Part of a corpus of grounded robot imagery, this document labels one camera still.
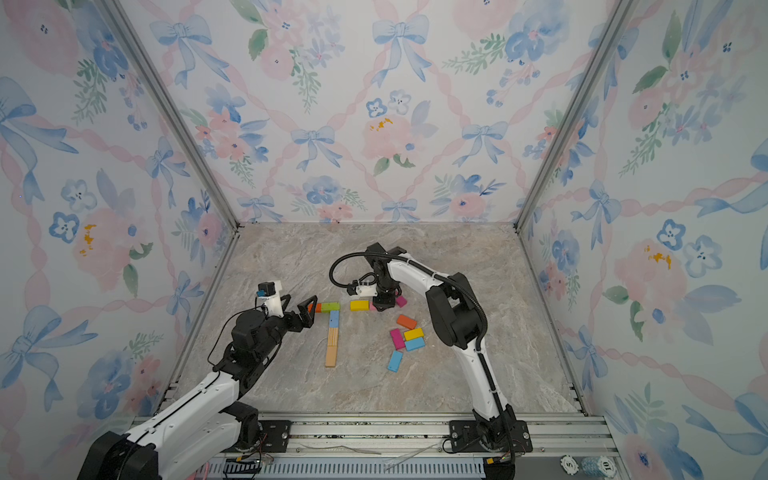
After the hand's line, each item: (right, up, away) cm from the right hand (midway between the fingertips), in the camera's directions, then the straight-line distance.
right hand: (384, 299), depth 100 cm
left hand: (-21, +3, -18) cm, 28 cm away
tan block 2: (-15, -16, -14) cm, 26 cm away
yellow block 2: (+9, -9, -9) cm, 16 cm away
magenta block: (+6, 0, -3) cm, 6 cm away
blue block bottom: (+3, -16, -14) cm, 21 cm away
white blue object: (+47, -32, -33) cm, 66 cm away
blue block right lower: (+9, -12, -10) cm, 18 cm away
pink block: (-4, -2, -5) cm, 7 cm away
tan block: (-15, -9, -10) cm, 20 cm away
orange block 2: (+7, -6, -5) cm, 11 cm away
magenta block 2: (+4, -11, -10) cm, 15 cm away
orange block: (-19, +1, -23) cm, 30 cm away
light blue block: (-15, -5, -6) cm, 18 cm away
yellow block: (-8, -1, -5) cm, 9 cm away
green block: (-18, -2, -4) cm, 19 cm away
